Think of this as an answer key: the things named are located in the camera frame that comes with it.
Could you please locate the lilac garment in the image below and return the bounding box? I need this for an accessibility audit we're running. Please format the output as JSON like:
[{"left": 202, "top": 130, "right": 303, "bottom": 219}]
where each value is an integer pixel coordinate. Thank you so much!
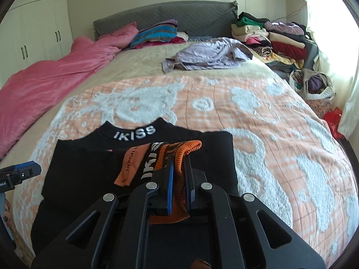
[{"left": 162, "top": 37, "right": 253, "bottom": 74}]

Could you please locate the black sweater with orange cuffs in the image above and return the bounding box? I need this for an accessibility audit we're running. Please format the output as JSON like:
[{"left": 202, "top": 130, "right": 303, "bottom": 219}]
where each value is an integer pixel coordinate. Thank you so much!
[{"left": 30, "top": 118, "right": 239, "bottom": 269}]

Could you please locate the magenta cloth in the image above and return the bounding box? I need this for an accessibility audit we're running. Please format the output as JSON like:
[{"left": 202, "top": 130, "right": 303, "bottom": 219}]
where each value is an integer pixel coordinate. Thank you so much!
[{"left": 140, "top": 36, "right": 188, "bottom": 50}]

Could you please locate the beige bed sheet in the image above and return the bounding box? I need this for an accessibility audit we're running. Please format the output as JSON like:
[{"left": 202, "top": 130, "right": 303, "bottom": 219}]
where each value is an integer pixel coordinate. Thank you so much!
[{"left": 0, "top": 43, "right": 289, "bottom": 160}]

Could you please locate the pile of folded clothes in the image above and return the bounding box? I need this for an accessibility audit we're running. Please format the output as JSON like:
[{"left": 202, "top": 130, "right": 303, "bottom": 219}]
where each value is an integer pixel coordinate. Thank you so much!
[{"left": 230, "top": 12, "right": 319, "bottom": 73}]

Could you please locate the pink quilt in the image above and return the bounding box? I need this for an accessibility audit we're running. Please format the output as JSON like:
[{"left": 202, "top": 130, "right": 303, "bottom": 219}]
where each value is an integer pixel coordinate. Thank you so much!
[{"left": 0, "top": 22, "right": 139, "bottom": 160}]

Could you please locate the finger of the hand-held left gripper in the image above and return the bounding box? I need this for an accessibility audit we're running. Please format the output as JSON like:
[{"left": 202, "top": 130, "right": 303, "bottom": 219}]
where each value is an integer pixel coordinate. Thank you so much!
[{"left": 14, "top": 161, "right": 42, "bottom": 178}]

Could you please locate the floral box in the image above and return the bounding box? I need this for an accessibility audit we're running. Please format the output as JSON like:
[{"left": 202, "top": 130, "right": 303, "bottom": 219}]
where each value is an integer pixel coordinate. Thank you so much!
[{"left": 304, "top": 95, "right": 334, "bottom": 118}]

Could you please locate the person's left hand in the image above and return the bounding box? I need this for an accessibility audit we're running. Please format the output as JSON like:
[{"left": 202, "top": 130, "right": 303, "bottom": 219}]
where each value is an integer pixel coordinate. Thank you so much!
[{"left": 0, "top": 199, "right": 13, "bottom": 230}]

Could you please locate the white wardrobe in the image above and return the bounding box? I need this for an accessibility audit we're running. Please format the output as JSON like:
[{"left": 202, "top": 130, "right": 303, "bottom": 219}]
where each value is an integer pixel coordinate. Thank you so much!
[{"left": 0, "top": 0, "right": 74, "bottom": 73}]

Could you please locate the white curtain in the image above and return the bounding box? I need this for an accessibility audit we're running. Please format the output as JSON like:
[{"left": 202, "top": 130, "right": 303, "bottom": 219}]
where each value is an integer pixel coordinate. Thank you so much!
[{"left": 301, "top": 0, "right": 359, "bottom": 141}]

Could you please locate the red plastic bag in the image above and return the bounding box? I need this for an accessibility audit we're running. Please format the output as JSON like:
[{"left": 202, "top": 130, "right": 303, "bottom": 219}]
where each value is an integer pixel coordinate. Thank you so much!
[{"left": 322, "top": 107, "right": 344, "bottom": 139}]

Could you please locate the grey quilted headboard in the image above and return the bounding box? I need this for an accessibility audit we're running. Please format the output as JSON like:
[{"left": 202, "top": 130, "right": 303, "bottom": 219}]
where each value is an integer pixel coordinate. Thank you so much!
[{"left": 93, "top": 0, "right": 239, "bottom": 41}]

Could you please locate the white bag of clothes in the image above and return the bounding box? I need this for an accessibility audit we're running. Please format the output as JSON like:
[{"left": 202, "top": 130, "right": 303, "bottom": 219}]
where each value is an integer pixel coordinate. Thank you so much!
[{"left": 289, "top": 69, "right": 335, "bottom": 100}]

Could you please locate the striped folded blanket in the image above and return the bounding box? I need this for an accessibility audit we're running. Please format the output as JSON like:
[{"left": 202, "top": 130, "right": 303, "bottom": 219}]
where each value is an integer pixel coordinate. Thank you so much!
[{"left": 129, "top": 19, "right": 179, "bottom": 48}]

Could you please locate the orange and white patterned blanket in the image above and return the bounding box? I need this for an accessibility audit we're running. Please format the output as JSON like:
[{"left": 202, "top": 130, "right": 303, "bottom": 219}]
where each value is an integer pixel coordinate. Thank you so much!
[{"left": 8, "top": 74, "right": 359, "bottom": 264}]

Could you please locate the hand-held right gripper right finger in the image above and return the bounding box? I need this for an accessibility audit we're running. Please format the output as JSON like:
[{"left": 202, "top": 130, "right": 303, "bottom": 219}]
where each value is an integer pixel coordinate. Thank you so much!
[{"left": 184, "top": 153, "right": 327, "bottom": 269}]

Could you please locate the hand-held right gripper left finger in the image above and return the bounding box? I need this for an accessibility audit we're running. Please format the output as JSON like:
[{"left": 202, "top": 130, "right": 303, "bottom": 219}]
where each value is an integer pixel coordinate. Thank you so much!
[{"left": 31, "top": 144, "right": 176, "bottom": 269}]

